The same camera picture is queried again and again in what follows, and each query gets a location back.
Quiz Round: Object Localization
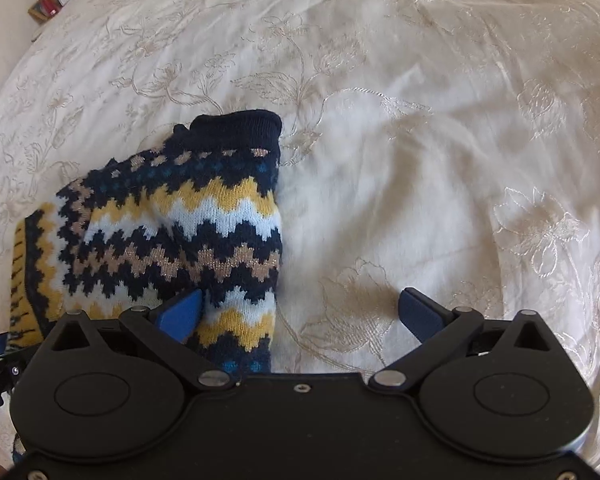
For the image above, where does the navy yellow white knit sweater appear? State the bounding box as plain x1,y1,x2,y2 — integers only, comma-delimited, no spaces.
7,110,283,375

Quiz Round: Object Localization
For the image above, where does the cream embroidered bedspread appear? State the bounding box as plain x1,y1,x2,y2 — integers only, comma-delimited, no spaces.
0,0,600,472

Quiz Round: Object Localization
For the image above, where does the red picture frame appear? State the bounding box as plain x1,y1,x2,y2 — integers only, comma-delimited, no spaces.
28,0,60,24

